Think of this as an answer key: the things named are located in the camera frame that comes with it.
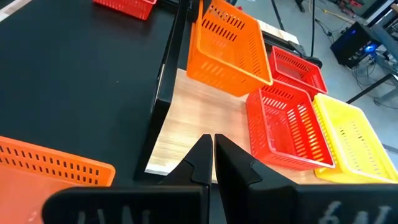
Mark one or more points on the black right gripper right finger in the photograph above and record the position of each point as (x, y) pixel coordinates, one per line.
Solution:
(264, 205)

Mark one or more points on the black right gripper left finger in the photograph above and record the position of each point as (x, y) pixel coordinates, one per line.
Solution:
(174, 205)

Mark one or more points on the red plastic basket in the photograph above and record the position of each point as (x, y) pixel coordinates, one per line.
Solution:
(295, 71)
(130, 7)
(280, 133)

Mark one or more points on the yellow plastic basket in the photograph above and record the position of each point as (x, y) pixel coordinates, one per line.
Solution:
(351, 140)

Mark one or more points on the orange plastic basket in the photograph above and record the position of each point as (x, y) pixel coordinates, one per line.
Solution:
(224, 46)
(25, 186)

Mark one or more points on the black side desk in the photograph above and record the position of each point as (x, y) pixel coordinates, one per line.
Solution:
(370, 88)

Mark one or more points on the black computer blue light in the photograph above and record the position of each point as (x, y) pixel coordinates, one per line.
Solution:
(354, 43)

